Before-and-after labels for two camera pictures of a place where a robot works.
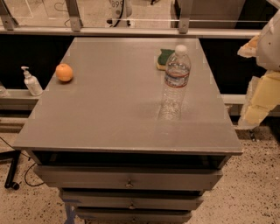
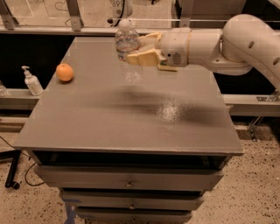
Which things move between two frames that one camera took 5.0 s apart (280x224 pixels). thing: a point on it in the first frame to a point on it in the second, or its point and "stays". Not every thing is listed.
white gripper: (270, 48) to (174, 46)
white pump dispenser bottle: (31, 82) stays
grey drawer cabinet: (95, 136) stays
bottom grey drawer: (130, 215) stays
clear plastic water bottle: (177, 80) to (127, 39)
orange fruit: (64, 72) stays
